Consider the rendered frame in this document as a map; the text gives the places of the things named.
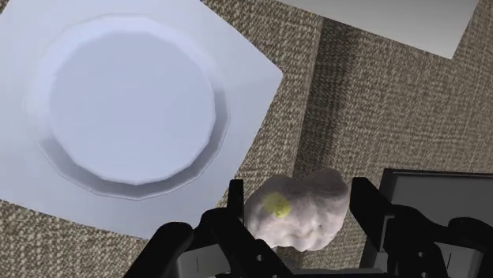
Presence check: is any white lumpy object yellow spot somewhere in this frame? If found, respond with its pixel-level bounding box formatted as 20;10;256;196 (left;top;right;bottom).
243;167;351;253

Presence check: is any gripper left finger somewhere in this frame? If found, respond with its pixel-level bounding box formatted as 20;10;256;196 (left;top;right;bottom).
123;178;295;278

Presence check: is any dark framed grey tablet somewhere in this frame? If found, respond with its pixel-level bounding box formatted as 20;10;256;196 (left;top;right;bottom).
359;167;493;278

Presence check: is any flat white sheet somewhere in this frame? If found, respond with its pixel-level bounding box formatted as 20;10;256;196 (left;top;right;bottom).
277;0;480;60

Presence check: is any white square plate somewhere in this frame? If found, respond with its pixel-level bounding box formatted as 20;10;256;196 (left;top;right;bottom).
0;0;284;240

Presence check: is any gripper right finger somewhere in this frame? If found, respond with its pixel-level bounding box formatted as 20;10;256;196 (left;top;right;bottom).
348;176;493;278

